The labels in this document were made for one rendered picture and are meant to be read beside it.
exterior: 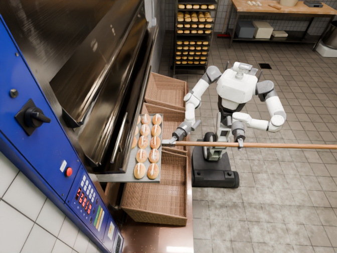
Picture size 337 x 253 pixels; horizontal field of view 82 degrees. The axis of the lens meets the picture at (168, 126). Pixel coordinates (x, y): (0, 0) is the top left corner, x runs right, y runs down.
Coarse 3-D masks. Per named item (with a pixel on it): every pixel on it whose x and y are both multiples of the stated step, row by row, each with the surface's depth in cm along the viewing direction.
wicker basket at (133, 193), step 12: (168, 156) 181; (180, 156) 178; (180, 168) 187; (168, 180) 178; (180, 180) 178; (132, 192) 154; (144, 192) 170; (156, 192) 170; (168, 192) 170; (180, 192) 170; (132, 204) 152; (144, 204) 162; (156, 204) 162; (168, 204) 163; (132, 216) 147; (144, 216) 145; (156, 216) 143; (168, 216) 142; (180, 216) 141
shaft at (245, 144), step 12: (180, 144) 127; (192, 144) 127; (204, 144) 127; (216, 144) 127; (228, 144) 127; (252, 144) 127; (264, 144) 127; (276, 144) 127; (288, 144) 128; (300, 144) 128; (312, 144) 128
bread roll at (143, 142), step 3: (141, 138) 126; (144, 138) 126; (138, 141) 127; (141, 141) 124; (144, 141) 125; (147, 141) 127; (138, 144) 126; (141, 144) 124; (144, 144) 124; (147, 144) 126; (141, 147) 124; (144, 147) 125
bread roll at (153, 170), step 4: (152, 164) 113; (148, 168) 112; (152, 168) 111; (156, 168) 112; (148, 172) 111; (152, 172) 110; (156, 172) 111; (148, 176) 111; (152, 176) 109; (156, 176) 111
